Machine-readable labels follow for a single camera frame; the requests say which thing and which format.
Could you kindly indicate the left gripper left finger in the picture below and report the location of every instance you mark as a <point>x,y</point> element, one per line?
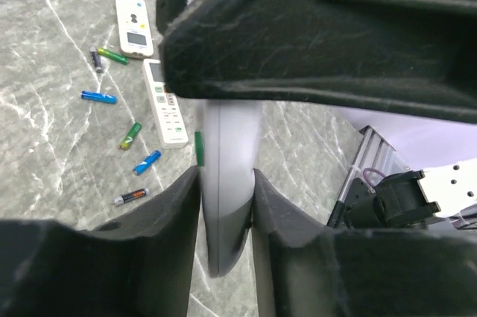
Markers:
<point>139,264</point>

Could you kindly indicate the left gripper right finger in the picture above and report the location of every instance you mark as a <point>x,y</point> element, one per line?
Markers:
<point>304,268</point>

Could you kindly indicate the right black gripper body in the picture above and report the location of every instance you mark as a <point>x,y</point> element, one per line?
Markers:
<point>414,57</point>

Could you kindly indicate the black orange AAA battery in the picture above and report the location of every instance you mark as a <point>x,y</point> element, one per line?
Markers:
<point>131,196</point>

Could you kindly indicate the grey white remote control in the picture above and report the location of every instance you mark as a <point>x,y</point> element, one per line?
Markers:
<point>227,136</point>

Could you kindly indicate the white remote with screen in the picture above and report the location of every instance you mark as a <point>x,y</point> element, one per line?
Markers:
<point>166,110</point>

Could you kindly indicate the small white remote control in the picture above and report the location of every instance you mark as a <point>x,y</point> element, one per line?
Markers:
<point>135,39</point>

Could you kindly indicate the blue aaa battery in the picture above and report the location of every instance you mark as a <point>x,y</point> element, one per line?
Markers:
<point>99,97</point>
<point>147,163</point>

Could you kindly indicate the green aaa battery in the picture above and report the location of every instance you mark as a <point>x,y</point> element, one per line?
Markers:
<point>111,55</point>
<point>130,136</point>

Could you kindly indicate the dark grey AAA battery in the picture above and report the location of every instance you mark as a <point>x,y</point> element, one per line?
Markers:
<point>96,60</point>

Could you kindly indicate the aluminium frame rail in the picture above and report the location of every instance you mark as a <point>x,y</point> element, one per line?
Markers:
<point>374,160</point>

